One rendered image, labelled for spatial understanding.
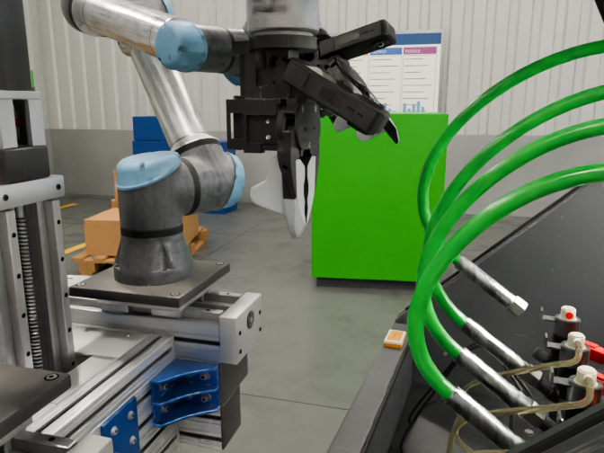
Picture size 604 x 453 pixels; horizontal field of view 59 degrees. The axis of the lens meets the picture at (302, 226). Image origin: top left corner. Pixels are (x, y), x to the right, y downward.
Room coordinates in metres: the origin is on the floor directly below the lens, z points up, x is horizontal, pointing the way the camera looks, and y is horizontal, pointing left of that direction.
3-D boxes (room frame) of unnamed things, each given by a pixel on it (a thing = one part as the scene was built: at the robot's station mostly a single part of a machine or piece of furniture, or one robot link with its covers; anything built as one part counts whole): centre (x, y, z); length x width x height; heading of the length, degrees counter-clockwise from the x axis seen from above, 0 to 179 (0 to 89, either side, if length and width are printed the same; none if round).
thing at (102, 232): (4.80, 1.42, 0.39); 1.20 x 0.85 x 0.79; 176
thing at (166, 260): (1.01, 0.29, 1.09); 0.15 x 0.15 x 0.10
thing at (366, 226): (4.28, -0.60, 0.65); 0.95 x 0.86 x 1.30; 82
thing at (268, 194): (0.58, 0.03, 1.26); 0.06 x 0.03 x 0.09; 70
